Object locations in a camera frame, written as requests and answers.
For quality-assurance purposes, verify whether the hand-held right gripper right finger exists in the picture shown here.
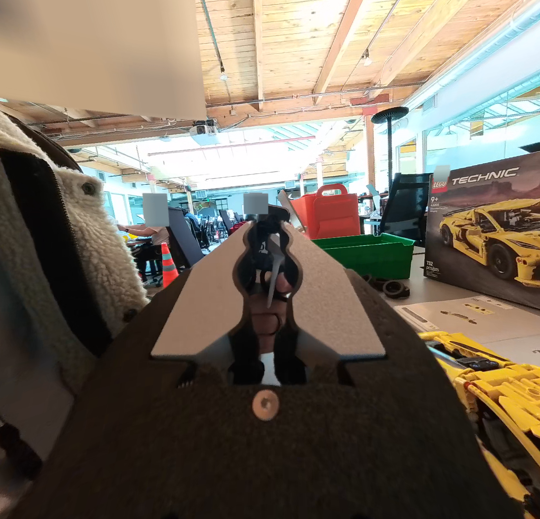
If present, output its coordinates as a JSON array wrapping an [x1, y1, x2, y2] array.
[[280, 222, 386, 358]]

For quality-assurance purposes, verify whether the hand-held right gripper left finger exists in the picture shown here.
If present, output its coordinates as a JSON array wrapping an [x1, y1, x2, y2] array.
[[151, 221, 254, 358]]

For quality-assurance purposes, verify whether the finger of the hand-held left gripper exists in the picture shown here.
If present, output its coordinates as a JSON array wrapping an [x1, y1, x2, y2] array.
[[266, 232, 285, 309]]

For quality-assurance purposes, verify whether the building instruction booklet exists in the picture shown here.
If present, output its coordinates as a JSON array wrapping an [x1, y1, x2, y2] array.
[[394, 295, 540, 355]]

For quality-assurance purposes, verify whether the yellow brick toy car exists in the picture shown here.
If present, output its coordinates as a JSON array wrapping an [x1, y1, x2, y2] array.
[[419, 331, 540, 519]]

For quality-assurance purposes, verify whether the person's left hand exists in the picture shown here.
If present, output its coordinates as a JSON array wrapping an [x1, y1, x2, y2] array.
[[252, 274, 294, 355]]

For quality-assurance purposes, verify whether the orange traffic cone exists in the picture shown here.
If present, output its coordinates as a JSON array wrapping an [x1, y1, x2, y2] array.
[[160, 242, 180, 288]]

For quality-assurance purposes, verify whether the red felt bag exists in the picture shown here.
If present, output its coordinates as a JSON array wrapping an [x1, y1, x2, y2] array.
[[291, 183, 361, 240]]

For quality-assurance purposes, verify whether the green plastic bin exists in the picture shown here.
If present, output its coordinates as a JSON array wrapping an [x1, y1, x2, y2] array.
[[311, 233, 416, 280]]

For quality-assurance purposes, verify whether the dark office chair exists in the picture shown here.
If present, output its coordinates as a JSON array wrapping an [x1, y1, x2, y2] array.
[[166, 207, 206, 268]]

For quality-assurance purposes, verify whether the ceiling projector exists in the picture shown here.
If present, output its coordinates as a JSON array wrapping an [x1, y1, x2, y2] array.
[[190, 122, 220, 146]]

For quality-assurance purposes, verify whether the black mesh chair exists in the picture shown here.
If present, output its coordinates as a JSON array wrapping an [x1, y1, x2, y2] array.
[[377, 173, 433, 247]]

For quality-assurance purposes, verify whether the toy car set box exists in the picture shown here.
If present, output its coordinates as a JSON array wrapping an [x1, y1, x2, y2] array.
[[424, 152, 540, 309]]

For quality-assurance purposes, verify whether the black floor lamp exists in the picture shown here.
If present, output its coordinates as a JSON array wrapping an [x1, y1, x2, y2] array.
[[371, 106, 409, 190]]

